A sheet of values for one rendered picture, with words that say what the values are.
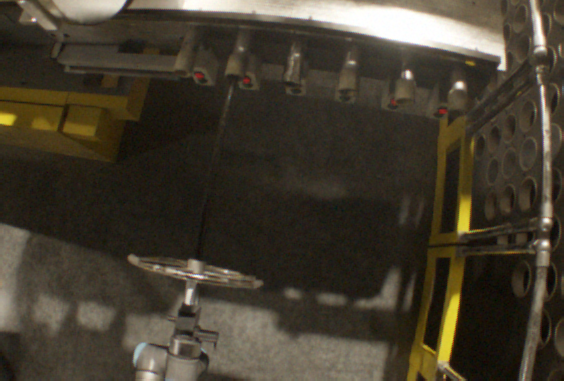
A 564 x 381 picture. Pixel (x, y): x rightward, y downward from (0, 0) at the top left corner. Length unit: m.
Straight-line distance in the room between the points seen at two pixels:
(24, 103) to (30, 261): 1.00
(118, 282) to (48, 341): 0.62
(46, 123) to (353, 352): 1.79
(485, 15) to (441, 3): 0.16
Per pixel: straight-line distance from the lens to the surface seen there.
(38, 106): 1.88
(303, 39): 1.22
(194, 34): 1.28
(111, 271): 2.19
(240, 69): 1.18
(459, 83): 1.24
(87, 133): 1.66
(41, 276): 2.46
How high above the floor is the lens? 1.92
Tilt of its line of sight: 79 degrees down
